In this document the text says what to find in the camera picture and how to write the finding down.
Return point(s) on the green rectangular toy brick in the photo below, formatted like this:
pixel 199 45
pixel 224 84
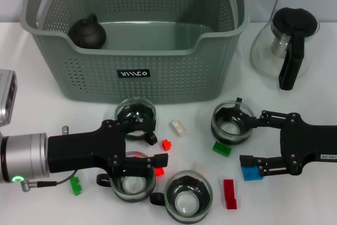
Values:
pixel 221 148

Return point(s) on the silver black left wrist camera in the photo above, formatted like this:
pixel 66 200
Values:
pixel 8 96

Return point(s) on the black round ceramic teapot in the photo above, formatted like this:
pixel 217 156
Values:
pixel 87 34

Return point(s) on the dark red long toy brick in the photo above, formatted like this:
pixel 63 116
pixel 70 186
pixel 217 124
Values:
pixel 229 193

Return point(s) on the grey perforated storage basket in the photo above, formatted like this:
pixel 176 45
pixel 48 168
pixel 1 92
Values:
pixel 158 82

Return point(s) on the small red toy brick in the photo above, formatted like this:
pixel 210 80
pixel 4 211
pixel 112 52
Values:
pixel 166 145

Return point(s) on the blue square toy brick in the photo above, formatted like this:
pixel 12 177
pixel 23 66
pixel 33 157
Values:
pixel 250 175

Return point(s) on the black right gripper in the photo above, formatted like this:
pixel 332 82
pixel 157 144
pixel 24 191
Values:
pixel 310 143

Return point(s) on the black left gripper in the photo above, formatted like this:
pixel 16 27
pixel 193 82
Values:
pixel 79 151

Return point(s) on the bright red toy brick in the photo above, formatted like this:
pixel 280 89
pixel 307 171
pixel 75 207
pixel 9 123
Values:
pixel 159 171

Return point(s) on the green stepped toy brick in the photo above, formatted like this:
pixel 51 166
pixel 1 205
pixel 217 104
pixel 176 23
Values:
pixel 76 186

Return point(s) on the white toy brick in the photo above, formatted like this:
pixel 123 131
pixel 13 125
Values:
pixel 200 169
pixel 179 128

